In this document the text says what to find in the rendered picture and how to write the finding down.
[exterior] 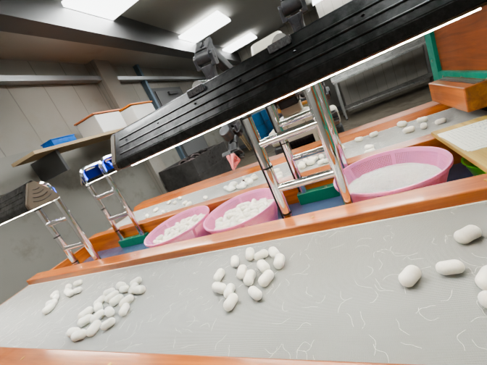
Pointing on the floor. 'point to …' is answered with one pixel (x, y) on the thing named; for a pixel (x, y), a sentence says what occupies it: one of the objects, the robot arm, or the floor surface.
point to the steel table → (379, 64)
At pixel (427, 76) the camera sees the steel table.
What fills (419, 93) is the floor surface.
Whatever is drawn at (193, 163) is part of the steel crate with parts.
